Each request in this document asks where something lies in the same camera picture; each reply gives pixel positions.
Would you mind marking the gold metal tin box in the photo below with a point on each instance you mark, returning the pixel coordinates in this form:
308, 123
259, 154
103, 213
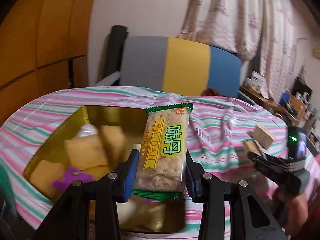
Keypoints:
120, 130

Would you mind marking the white crumpled plastic wrapper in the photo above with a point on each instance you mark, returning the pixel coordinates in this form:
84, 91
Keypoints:
87, 130

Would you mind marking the black rolled mat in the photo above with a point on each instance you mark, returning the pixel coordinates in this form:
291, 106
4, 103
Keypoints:
114, 54

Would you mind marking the floral curtain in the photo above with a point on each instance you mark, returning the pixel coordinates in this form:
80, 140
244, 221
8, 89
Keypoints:
266, 29

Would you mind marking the striped pink green cloth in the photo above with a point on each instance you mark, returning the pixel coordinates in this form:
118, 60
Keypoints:
218, 127

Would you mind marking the cluttered wooden desk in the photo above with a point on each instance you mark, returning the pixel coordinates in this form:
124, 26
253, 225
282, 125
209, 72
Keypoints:
291, 111

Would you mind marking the green yellow cracker packet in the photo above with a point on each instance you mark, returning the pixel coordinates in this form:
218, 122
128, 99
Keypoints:
161, 167

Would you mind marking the wooden wardrobe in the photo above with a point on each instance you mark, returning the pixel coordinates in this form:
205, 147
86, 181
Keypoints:
44, 47

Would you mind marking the grey yellow blue chair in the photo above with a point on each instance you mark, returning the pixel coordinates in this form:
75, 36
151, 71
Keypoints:
179, 66

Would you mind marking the person's right hand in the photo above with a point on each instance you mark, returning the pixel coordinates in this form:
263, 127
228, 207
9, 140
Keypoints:
301, 223

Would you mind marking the purple snack packet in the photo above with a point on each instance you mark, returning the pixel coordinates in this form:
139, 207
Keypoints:
69, 176

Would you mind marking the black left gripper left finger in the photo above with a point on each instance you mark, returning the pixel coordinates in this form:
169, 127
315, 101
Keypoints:
69, 217

